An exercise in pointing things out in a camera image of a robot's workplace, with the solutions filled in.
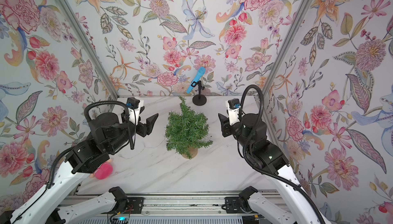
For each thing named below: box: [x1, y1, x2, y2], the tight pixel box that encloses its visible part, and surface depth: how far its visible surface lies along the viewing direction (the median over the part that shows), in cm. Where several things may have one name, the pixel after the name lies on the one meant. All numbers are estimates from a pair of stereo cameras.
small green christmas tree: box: [164, 96, 214, 159], surface depth 71 cm
